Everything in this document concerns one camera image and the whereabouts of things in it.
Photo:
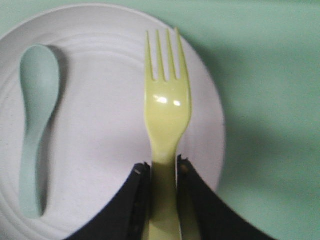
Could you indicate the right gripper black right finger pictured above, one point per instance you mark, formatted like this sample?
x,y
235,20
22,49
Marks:
x,y
203,215

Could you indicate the white round plate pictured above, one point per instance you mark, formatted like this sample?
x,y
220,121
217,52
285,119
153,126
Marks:
x,y
97,133

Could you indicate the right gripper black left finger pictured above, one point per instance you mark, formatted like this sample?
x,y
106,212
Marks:
x,y
123,218

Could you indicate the yellow plastic fork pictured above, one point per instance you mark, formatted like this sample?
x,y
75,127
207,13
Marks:
x,y
167,114

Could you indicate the pale green plastic spoon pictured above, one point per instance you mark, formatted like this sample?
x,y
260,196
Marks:
x,y
39,75

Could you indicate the light green serving tray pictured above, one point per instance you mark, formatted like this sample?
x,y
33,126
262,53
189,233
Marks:
x,y
254,68

